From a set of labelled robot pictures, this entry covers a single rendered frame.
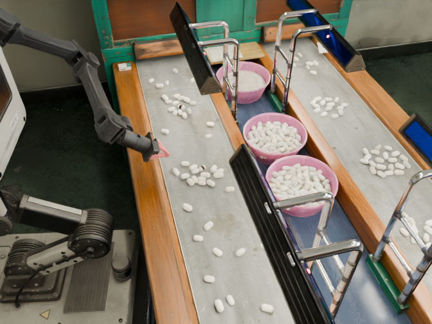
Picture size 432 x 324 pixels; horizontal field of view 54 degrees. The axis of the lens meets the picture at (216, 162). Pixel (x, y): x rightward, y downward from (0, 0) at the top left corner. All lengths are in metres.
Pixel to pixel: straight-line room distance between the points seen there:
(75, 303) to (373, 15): 3.01
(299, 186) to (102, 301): 0.84
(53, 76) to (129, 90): 1.37
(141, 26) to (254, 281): 1.39
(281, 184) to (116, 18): 1.14
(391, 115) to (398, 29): 2.00
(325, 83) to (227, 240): 1.05
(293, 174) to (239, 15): 0.99
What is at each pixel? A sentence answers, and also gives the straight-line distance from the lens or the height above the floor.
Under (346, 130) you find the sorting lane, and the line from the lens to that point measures 1.91.
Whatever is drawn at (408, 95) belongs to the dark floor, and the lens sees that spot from 3.62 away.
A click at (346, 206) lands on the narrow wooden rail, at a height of 0.71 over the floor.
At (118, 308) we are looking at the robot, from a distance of 1.65.
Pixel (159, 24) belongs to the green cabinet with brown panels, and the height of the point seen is 0.93.
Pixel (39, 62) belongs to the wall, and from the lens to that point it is 3.30.
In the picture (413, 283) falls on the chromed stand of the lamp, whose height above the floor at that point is 0.84.
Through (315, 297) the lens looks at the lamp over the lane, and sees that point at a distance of 0.94.
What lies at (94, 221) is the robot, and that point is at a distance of 1.48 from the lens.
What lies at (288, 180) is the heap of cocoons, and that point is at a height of 0.75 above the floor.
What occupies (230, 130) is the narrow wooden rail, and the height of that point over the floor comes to 0.76.
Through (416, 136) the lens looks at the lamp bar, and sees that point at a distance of 1.42.
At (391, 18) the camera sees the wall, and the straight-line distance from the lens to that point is 3.86.
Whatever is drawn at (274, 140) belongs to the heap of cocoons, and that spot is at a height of 0.74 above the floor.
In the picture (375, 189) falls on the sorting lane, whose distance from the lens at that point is 1.69.
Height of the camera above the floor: 1.92
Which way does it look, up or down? 44 degrees down
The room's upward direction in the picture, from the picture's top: straight up
